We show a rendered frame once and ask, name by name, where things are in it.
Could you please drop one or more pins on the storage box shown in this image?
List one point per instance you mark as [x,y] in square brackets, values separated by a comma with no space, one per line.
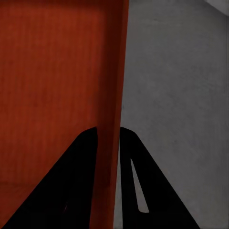
[61,72]

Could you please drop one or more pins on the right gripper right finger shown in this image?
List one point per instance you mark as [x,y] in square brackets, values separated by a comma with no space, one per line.
[166,209]

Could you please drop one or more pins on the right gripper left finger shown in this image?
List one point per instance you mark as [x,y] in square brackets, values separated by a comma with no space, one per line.
[63,198]

